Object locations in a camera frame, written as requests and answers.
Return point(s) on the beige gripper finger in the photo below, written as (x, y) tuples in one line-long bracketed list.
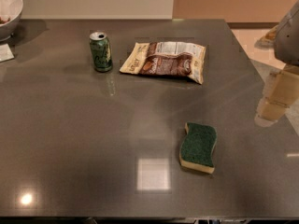
[(282, 87), (268, 113)]

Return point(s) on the green and yellow sponge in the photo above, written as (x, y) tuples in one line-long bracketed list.
[(197, 147)]

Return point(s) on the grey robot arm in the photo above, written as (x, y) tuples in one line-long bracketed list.
[(286, 40)]

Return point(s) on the brown chip bag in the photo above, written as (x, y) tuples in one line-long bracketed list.
[(176, 59)]

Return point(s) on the green soda can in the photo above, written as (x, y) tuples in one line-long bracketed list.
[(101, 51)]

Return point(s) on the white paper napkin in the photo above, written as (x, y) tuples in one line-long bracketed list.
[(5, 53)]

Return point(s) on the white bowl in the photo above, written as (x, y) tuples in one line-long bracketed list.
[(10, 15)]

